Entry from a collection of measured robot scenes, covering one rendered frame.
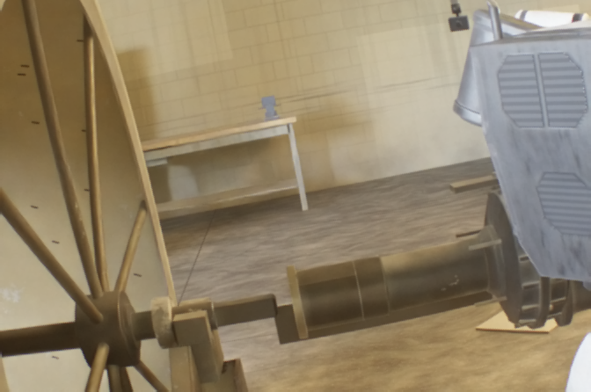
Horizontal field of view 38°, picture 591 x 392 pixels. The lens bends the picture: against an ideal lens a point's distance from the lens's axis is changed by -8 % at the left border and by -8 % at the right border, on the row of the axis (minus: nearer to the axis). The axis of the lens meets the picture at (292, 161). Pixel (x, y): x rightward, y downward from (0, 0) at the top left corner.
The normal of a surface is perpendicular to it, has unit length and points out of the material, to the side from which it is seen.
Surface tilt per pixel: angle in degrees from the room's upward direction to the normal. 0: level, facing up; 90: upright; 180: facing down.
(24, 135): 120
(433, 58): 90
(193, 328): 90
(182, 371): 35
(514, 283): 95
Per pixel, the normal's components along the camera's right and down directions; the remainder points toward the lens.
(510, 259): -0.92, 0.12
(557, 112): -0.80, 0.23
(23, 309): 0.00, -0.02
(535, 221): -0.72, 0.48
